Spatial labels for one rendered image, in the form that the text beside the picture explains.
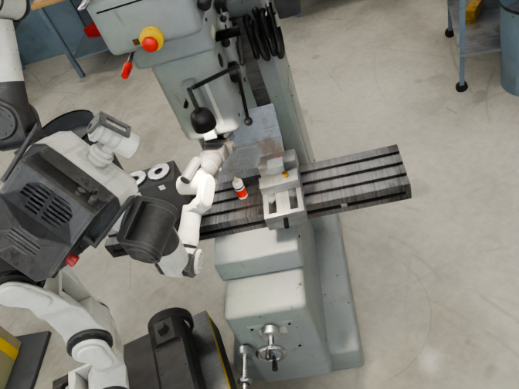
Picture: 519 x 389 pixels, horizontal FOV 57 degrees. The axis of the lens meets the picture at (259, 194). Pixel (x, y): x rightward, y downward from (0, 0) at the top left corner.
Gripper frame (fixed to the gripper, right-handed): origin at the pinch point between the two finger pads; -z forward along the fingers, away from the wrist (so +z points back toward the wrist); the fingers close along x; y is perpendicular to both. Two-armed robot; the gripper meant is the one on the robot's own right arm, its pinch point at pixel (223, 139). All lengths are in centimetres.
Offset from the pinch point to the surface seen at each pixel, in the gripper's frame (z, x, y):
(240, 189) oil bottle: 1.4, 0.8, 24.8
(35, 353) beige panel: 58, 148, 121
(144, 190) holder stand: 16.3, 33.1, 12.9
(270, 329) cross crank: 42, -18, 58
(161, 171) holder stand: 6.7, 29.7, 11.9
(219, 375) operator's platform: 54, 9, 84
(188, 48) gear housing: 10.3, -9.0, -42.8
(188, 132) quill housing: 11.2, 3.6, -12.6
